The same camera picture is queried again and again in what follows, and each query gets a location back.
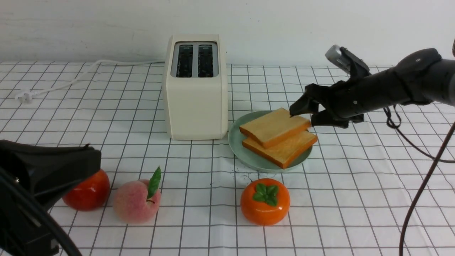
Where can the pink peach with leaf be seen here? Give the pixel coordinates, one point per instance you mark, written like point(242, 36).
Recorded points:
point(137, 202)

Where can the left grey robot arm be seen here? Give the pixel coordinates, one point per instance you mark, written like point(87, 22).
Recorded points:
point(33, 179)

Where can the toasted bread slice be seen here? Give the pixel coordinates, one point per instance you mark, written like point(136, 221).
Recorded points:
point(274, 127)
point(288, 153)

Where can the orange persimmon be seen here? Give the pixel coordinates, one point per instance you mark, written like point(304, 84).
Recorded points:
point(265, 202)

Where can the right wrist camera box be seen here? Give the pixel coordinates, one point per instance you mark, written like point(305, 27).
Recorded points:
point(335, 56)

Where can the mint green plate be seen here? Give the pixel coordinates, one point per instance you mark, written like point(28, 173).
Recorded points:
point(251, 159)

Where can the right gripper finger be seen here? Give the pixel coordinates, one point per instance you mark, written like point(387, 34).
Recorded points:
point(304, 105)
point(324, 118)

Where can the red apple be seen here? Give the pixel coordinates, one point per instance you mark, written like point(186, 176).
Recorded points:
point(90, 194)

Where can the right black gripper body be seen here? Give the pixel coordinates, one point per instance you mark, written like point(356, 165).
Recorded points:
point(338, 99)

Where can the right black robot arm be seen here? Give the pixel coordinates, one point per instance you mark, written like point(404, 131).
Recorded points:
point(420, 78)

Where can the cream two-slot toaster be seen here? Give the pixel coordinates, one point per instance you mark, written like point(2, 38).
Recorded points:
point(195, 87)

